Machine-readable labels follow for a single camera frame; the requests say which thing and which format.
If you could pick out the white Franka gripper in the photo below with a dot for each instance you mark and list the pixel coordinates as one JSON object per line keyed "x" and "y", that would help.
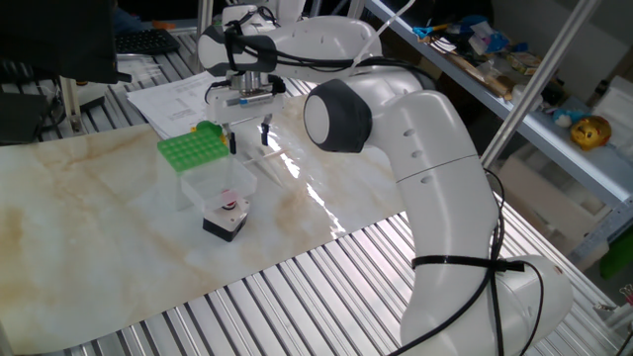
{"x": 217, "y": 114}

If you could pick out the whitish large pipette tip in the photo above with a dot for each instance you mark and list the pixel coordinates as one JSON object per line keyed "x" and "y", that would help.
{"x": 269, "y": 155}

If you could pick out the clear pipette box green rack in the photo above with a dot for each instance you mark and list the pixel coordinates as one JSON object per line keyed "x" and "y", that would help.
{"x": 193, "y": 148}

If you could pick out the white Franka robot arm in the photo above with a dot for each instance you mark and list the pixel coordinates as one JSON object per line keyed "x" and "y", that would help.
{"x": 445, "y": 198}

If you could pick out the green button yellow box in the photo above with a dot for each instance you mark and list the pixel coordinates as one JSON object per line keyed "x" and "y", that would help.
{"x": 207, "y": 127}

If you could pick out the stack of printed paper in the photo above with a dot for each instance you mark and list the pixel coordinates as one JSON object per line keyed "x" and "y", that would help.
{"x": 168, "y": 109}

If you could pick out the black keyboard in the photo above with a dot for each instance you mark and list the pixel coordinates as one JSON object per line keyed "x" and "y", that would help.
{"x": 148, "y": 42}

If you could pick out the black monitor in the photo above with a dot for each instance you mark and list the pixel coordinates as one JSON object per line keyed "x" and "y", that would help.
{"x": 49, "y": 39}

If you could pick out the black device case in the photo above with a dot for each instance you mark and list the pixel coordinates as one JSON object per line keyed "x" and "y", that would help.
{"x": 20, "y": 118}

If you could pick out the metal shelf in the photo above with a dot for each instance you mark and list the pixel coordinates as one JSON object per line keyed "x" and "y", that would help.
{"x": 569, "y": 143}

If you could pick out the green plastic object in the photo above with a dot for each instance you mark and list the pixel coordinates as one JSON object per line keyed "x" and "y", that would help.
{"x": 620, "y": 257}

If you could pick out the metal binder clip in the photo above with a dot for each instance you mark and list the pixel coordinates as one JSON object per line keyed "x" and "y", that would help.
{"x": 627, "y": 292}

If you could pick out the silver wrist camera blue cap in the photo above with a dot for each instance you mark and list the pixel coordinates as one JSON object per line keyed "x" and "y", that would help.
{"x": 252, "y": 100}

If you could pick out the red push button switch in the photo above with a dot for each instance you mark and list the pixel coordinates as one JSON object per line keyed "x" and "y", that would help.
{"x": 225, "y": 222}

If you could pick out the aluminium frame post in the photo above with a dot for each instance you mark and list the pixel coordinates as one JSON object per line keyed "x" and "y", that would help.
{"x": 205, "y": 15}
{"x": 539, "y": 84}

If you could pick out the short aluminium post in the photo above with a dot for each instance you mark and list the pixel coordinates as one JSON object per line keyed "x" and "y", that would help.
{"x": 71, "y": 106}

